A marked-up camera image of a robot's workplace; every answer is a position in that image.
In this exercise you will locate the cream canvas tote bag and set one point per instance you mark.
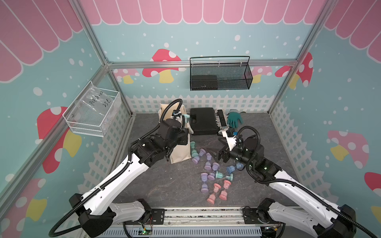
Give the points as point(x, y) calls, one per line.
point(180, 152)

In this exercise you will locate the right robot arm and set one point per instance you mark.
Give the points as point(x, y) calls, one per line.
point(318, 217)

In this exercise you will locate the green hourglass lying right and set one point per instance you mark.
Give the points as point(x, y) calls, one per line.
point(219, 175)

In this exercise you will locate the black bit holder strip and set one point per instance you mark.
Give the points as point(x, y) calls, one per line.
point(221, 121)

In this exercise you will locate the purple hourglass lower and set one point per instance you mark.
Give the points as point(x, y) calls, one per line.
point(207, 176)

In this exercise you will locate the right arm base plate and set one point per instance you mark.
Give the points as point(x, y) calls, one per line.
point(253, 216)

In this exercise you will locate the green hourglass near bag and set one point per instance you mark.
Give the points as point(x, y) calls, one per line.
point(194, 152)

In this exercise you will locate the purple hourglass bottom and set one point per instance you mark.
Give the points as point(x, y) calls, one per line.
point(204, 188)

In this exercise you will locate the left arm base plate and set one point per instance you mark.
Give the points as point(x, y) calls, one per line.
point(153, 217)

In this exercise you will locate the blue hourglass right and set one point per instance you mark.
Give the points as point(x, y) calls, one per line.
point(237, 167)

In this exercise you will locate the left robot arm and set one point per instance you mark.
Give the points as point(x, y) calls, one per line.
point(94, 211)

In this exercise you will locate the purple hourglass top cluster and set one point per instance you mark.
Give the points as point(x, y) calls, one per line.
point(196, 160)

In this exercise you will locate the clear plastic wall bin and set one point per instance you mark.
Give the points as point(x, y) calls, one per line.
point(71, 112)

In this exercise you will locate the black plastic case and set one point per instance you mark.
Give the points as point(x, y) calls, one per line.
point(203, 121)

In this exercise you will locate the green rubber glove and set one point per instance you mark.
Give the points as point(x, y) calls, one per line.
point(234, 119)

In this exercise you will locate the black box in basket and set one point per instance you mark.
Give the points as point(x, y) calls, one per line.
point(203, 82)

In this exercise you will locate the plastic bag in bin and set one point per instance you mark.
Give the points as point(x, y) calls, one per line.
point(97, 109)

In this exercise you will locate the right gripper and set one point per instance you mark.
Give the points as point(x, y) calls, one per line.
point(220, 151)

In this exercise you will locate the green hourglass centre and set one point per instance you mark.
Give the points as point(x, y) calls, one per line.
point(186, 116)

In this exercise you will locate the black wire mesh basket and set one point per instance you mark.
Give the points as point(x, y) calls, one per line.
point(233, 72)

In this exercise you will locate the purple hourglass centre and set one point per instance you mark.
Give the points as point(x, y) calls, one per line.
point(209, 165)

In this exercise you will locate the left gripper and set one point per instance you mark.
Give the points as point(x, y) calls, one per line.
point(183, 133)

